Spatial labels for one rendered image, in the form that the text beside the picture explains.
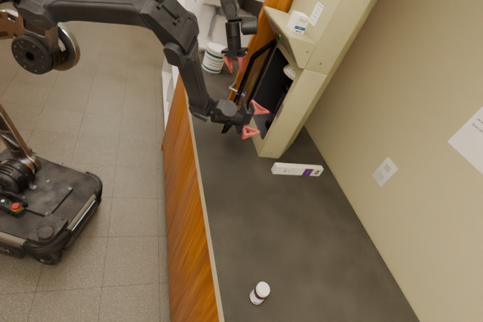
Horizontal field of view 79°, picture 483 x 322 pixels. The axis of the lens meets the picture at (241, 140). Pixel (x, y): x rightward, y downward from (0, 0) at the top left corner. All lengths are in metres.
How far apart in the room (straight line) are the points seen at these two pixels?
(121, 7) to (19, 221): 1.40
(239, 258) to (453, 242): 0.70
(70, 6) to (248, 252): 0.86
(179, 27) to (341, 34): 0.66
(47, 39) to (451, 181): 1.49
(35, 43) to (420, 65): 1.42
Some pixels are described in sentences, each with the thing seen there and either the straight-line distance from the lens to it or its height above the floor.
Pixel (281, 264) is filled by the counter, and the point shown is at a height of 0.94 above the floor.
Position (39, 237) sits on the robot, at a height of 0.32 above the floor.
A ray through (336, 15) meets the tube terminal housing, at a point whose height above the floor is 1.62.
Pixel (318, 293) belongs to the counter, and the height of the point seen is 0.94.
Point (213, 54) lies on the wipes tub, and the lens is 1.88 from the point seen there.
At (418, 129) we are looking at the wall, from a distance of 1.31.
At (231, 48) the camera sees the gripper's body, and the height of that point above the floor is 1.35.
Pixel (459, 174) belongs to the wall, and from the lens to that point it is 1.21.
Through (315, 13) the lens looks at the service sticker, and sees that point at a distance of 1.21.
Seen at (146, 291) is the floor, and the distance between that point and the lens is 1.94.
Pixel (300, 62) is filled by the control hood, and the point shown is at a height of 1.43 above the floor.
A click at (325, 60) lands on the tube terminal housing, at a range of 1.19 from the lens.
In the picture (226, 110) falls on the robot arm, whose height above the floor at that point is 1.27.
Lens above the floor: 1.78
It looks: 36 degrees down
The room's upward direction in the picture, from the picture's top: 24 degrees clockwise
